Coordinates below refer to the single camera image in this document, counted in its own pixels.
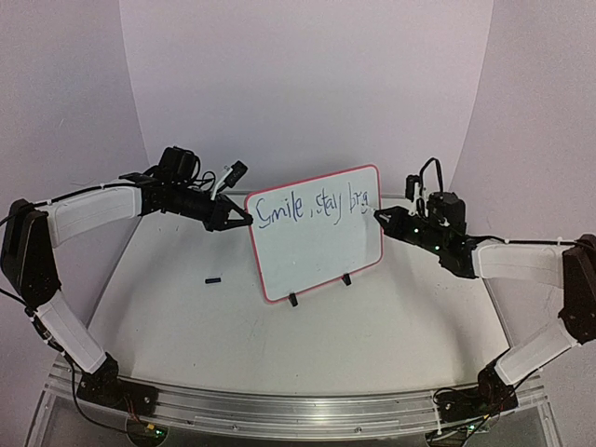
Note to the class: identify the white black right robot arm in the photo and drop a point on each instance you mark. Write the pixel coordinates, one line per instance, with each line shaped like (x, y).
(546, 288)

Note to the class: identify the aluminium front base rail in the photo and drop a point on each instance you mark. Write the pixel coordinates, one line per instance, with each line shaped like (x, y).
(180, 413)

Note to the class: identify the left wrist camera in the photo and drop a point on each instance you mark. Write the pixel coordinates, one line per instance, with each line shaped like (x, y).
(228, 178)

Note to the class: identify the wire whiteboard stand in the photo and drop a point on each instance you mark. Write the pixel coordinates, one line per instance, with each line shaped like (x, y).
(293, 297)

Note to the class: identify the pink framed whiteboard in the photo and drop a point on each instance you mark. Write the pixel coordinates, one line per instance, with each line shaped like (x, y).
(314, 230)

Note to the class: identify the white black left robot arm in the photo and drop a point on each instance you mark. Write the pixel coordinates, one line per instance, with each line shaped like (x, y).
(34, 230)

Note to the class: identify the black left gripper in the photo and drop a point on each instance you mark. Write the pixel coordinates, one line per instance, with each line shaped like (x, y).
(218, 219)

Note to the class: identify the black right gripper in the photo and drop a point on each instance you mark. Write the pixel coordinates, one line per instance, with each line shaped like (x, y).
(405, 224)

